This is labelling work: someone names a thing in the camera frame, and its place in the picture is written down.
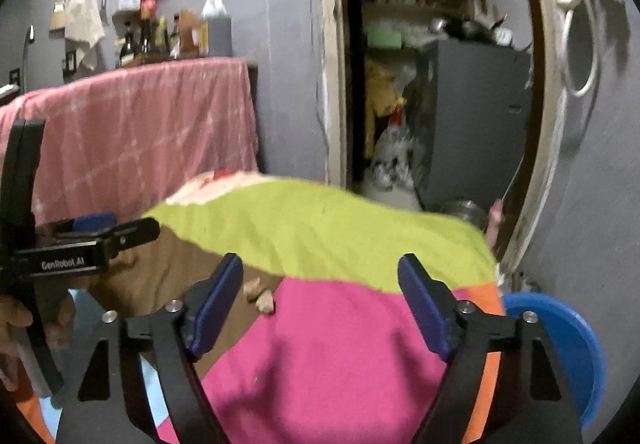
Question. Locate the white rooster figurine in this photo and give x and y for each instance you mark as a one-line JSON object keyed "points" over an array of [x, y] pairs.
{"points": [[392, 143]]}

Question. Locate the grey metal cabinet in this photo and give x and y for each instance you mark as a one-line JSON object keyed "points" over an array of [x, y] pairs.
{"points": [[480, 123]]}

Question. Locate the steel bowl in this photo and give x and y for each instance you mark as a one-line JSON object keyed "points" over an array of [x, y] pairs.
{"points": [[462, 213]]}

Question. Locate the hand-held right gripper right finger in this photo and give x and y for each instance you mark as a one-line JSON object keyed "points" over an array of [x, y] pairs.
{"points": [[425, 309]]}

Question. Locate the multicolour patchwork blanket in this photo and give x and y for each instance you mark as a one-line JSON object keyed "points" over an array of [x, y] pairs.
{"points": [[350, 349]]}

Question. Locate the dark glass bottle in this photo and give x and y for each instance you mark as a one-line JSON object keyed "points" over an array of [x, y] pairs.
{"points": [[175, 38]]}

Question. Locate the dark tall bottle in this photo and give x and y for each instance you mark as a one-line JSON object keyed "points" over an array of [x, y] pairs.
{"points": [[146, 38]]}

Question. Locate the yellow bottle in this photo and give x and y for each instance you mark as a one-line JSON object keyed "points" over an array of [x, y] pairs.
{"points": [[162, 38]]}

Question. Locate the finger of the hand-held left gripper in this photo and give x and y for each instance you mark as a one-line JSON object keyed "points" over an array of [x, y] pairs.
{"points": [[132, 231], [92, 223]]}

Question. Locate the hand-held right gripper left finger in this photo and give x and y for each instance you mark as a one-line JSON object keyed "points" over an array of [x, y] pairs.
{"points": [[215, 309]]}

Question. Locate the dark round bottle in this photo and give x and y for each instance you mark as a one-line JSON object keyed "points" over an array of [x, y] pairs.
{"points": [[127, 51]]}

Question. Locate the green flat box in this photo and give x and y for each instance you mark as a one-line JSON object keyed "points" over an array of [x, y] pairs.
{"points": [[385, 39]]}

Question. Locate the pink checked cloth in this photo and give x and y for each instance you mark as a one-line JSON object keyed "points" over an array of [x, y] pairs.
{"points": [[150, 133]]}

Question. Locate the beige hanging cloth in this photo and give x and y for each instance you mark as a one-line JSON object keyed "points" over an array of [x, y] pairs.
{"points": [[82, 18]]}

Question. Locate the white sink rim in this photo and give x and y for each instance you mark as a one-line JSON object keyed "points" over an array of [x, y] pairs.
{"points": [[9, 92]]}

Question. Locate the yellow plastic bag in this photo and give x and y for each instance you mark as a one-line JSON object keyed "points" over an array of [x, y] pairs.
{"points": [[380, 93]]}

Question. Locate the person's left hand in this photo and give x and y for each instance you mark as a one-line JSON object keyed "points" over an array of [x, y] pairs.
{"points": [[60, 319]]}

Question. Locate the blue plastic basin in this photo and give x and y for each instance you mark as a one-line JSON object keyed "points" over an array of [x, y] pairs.
{"points": [[565, 349]]}

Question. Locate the red figurine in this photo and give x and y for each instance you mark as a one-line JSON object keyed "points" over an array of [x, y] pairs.
{"points": [[147, 3]]}

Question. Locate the white door frame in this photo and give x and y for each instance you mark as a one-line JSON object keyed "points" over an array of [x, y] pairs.
{"points": [[332, 73]]}

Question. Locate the metal tap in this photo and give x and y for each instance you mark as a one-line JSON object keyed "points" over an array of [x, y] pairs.
{"points": [[30, 36]]}

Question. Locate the metal pots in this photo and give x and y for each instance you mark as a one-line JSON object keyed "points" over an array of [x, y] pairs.
{"points": [[470, 29]]}

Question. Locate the brown cardboard piece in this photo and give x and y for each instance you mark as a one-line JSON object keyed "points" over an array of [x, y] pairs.
{"points": [[190, 33]]}

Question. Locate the grey tissue box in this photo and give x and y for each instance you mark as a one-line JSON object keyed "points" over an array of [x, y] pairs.
{"points": [[220, 31]]}

